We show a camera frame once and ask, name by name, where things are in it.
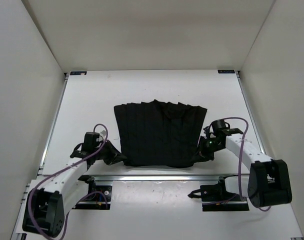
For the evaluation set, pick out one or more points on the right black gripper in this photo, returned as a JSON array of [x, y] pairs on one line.
[[202, 151]]

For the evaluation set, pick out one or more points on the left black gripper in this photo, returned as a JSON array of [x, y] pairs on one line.
[[113, 153]]

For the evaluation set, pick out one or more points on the black pleated skirt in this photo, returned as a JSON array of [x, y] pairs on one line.
[[159, 133]]

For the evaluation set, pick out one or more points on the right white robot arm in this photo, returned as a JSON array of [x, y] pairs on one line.
[[267, 184]]

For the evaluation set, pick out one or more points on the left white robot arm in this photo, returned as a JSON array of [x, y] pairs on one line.
[[48, 204]]

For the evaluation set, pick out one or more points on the left table label sticker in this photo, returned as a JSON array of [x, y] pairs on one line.
[[78, 73]]

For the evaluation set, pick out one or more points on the table label sticker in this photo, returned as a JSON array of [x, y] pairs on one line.
[[78, 73], [226, 71]]

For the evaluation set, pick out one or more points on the right table label sticker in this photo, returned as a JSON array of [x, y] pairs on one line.
[[226, 71]]

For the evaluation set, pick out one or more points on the aluminium front rail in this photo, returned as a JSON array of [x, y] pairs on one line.
[[156, 178]]

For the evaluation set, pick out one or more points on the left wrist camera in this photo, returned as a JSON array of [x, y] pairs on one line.
[[91, 141]]

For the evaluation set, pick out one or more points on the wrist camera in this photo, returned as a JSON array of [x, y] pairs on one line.
[[91, 141], [217, 126]]

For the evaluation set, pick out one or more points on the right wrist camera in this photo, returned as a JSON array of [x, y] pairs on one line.
[[217, 126]]

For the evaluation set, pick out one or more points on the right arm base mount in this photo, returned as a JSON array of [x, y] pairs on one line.
[[215, 198]]

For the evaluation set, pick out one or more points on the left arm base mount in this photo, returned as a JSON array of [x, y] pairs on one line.
[[100, 198]]

